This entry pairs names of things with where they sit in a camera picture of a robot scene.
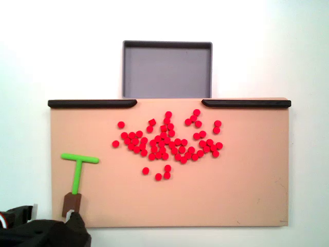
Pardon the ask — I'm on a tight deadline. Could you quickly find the green T tool brown handle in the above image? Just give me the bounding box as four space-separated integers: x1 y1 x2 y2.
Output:
60 152 100 218

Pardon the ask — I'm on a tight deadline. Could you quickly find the beige board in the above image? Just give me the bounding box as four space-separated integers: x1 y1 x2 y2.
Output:
48 97 292 229

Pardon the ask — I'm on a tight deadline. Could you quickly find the grey tray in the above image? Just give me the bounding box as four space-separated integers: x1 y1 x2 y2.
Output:
122 40 213 99

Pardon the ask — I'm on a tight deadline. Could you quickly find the black foam rail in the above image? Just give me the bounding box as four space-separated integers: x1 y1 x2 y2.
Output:
47 99 138 109
201 99 292 109

